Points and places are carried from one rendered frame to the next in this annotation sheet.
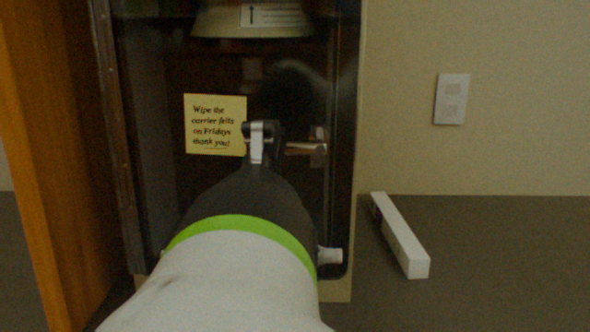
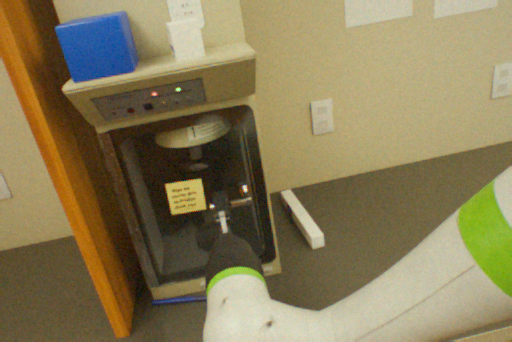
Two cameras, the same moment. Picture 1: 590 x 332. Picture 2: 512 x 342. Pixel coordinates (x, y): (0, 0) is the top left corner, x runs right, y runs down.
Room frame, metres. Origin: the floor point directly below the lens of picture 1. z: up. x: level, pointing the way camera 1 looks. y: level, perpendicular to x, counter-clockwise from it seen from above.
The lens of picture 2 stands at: (-0.29, 0.03, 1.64)
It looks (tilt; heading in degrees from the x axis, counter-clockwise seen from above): 26 degrees down; 354
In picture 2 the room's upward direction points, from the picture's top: 10 degrees counter-clockwise
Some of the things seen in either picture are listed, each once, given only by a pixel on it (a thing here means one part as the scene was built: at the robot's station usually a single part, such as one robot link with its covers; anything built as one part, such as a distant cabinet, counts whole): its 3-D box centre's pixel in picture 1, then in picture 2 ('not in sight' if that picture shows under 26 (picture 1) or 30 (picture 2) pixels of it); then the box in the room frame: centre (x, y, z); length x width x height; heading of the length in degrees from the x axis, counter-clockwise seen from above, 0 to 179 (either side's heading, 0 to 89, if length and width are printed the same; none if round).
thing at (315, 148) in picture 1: (290, 143); (231, 199); (0.48, 0.00, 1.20); 0.10 x 0.05 x 0.03; 88
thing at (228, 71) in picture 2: not in sight; (168, 89); (0.47, 0.08, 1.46); 0.32 x 0.11 x 0.10; 89
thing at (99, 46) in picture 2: not in sight; (100, 45); (0.47, 0.17, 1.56); 0.10 x 0.10 x 0.09; 89
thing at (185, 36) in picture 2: not in sight; (185, 39); (0.47, 0.03, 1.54); 0.05 x 0.05 x 0.06; 7
